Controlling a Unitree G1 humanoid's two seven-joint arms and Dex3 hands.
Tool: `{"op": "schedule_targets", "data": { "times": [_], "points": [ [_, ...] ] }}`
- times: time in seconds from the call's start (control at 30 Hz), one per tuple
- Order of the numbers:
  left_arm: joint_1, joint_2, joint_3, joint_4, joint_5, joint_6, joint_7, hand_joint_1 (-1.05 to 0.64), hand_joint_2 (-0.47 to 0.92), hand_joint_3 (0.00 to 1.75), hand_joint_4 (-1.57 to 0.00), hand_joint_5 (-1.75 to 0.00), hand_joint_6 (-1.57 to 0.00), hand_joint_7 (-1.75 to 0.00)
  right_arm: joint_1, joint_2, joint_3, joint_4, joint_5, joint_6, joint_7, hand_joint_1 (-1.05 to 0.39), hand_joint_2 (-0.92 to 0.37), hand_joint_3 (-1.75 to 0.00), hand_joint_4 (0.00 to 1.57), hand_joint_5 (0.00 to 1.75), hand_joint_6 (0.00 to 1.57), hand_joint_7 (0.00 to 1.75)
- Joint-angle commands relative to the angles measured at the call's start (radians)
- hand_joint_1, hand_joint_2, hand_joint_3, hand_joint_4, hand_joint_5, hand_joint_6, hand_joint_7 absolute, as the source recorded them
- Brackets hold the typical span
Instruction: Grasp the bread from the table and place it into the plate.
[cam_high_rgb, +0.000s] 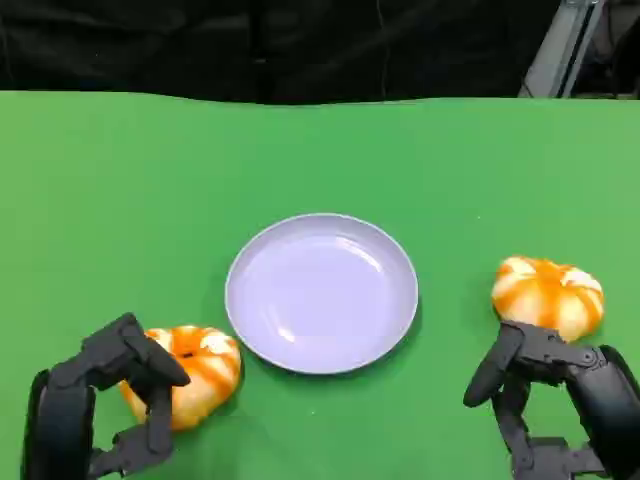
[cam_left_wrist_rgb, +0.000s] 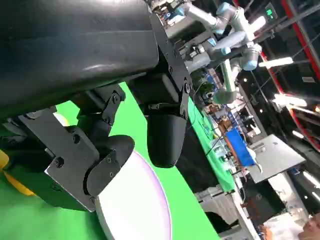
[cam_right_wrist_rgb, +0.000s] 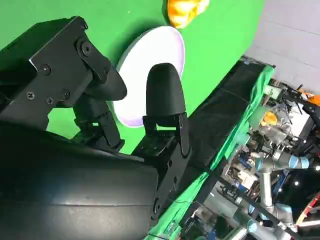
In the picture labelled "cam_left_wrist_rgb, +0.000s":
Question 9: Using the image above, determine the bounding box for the green table cloth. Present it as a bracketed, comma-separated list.
[0, 81, 221, 240]

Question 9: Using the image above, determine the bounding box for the person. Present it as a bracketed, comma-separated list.
[302, 212, 320, 240]

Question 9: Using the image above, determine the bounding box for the orange toy bread roll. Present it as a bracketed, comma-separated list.
[0, 148, 36, 197]

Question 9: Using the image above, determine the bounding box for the white ceiling light tube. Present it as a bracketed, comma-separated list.
[258, 56, 294, 68]

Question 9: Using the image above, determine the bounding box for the grey square metal plate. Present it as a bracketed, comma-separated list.
[249, 134, 307, 184]

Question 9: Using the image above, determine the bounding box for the lilac plate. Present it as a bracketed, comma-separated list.
[94, 149, 173, 240]

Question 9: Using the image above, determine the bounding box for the green exit sign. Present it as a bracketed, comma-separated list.
[264, 6, 279, 20]

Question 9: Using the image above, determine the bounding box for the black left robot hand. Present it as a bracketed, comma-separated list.
[0, 0, 193, 213]

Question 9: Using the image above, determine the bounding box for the blue box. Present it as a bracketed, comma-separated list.
[224, 129, 258, 168]

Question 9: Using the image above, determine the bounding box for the black table skirt cloth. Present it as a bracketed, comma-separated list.
[172, 122, 218, 195]

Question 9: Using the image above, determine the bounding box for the green workbench cloth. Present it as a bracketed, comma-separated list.
[187, 97, 236, 195]

